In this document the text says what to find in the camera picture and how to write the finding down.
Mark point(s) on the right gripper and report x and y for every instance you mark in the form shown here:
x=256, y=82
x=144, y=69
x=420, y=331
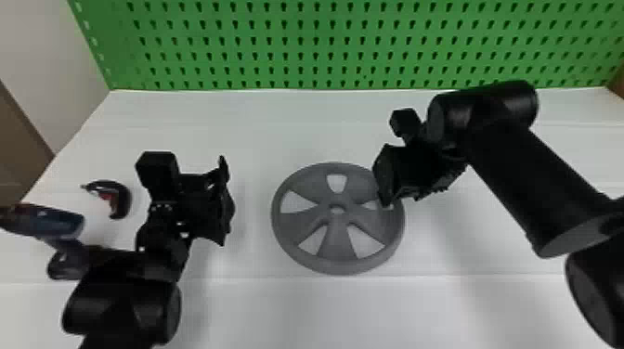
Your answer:
x=434, y=168

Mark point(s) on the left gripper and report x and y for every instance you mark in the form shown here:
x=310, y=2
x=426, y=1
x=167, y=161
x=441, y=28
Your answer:
x=202, y=204

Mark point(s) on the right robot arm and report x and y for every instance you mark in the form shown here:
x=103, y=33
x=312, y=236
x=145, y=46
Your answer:
x=531, y=175

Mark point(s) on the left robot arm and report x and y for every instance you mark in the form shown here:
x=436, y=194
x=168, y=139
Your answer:
x=124, y=302

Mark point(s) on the grey wheel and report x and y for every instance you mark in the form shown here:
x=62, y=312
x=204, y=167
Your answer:
x=336, y=243

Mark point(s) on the black and red curved part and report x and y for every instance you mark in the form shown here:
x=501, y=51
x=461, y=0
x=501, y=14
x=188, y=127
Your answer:
x=117, y=196

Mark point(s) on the drill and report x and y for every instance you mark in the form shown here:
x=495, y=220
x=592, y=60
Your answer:
x=41, y=223

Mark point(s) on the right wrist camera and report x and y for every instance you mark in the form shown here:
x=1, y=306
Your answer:
x=405, y=124

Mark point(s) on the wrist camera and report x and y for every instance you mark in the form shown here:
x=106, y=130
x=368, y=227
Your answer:
x=405, y=124
x=158, y=173

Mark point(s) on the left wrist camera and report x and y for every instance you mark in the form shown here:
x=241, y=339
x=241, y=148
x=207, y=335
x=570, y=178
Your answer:
x=158, y=173

